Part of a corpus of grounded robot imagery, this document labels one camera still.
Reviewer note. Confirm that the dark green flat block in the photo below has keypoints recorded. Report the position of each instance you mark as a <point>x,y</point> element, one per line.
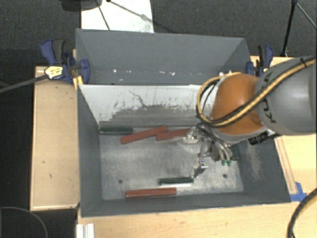
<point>116,130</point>
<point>175,180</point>

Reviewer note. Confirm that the red-brown flat block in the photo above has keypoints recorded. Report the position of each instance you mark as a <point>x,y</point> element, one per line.
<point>172,134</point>
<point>143,135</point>
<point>150,193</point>

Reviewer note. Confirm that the black cylinder on white bracket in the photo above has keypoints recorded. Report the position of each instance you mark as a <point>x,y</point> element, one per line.
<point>258,138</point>

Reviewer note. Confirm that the grey metal bin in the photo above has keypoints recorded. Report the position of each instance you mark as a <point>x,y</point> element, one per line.
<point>153,157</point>

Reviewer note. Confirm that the pale wood flat board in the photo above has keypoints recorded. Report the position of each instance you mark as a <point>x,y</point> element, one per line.
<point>55,142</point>

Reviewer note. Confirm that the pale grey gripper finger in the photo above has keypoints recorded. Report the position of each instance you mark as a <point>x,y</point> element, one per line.
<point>199,172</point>
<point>202,162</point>

